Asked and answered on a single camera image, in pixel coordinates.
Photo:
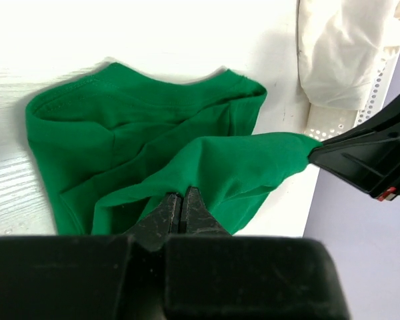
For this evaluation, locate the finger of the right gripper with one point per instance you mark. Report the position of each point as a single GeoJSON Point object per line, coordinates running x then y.
{"type": "Point", "coordinates": [373, 167]}
{"type": "Point", "coordinates": [386, 120]}

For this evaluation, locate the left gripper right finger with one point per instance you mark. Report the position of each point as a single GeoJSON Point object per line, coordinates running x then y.
{"type": "Point", "coordinates": [195, 218]}

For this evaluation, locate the white perforated plastic basket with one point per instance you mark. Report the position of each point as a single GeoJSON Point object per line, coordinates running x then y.
{"type": "Point", "coordinates": [326, 122]}

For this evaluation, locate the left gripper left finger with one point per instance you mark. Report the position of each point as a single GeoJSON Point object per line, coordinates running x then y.
{"type": "Point", "coordinates": [154, 229]}

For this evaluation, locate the cream white t shirt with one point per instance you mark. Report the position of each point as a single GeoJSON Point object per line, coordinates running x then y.
{"type": "Point", "coordinates": [342, 45]}

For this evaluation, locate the green t shirt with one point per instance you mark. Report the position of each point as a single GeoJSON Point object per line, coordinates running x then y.
{"type": "Point", "coordinates": [110, 145]}

